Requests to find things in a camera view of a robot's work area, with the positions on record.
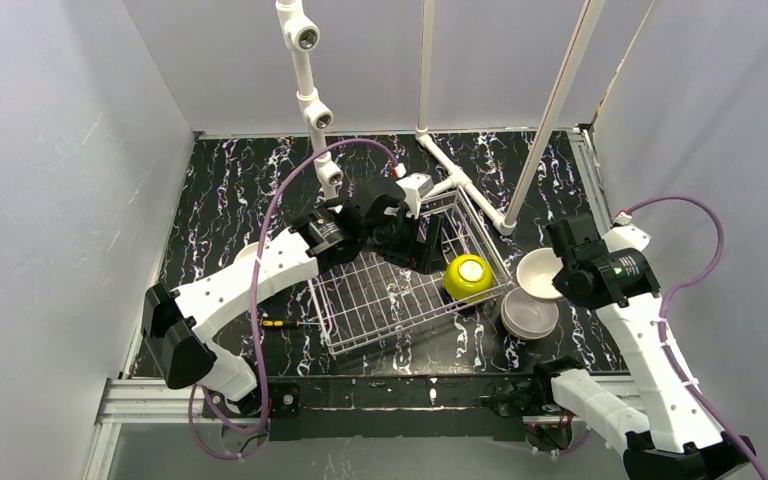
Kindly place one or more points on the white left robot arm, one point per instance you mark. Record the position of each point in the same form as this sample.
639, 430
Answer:
178, 325

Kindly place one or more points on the beige bowl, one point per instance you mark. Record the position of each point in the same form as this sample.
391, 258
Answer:
535, 273

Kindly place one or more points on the pale grey bowl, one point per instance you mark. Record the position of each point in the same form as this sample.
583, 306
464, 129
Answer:
526, 317

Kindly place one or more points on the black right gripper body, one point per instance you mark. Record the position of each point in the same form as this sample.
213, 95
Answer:
571, 230

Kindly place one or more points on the yellow handled screwdriver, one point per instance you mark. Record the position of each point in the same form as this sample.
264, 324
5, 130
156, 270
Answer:
285, 324

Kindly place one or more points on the white wire dish rack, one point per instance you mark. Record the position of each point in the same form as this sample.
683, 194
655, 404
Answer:
370, 299

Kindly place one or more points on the white PVC pipe frame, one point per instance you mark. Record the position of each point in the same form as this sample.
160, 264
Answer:
366, 66

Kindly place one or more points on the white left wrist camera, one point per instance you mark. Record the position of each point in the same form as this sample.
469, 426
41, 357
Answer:
415, 186

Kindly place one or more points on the white bowl with brown outside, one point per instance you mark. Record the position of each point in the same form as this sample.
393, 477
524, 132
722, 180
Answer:
248, 254

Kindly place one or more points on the yellow-green bowl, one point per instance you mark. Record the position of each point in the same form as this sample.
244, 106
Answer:
468, 278

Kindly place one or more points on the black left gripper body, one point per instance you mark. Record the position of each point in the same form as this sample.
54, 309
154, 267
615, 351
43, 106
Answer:
411, 244

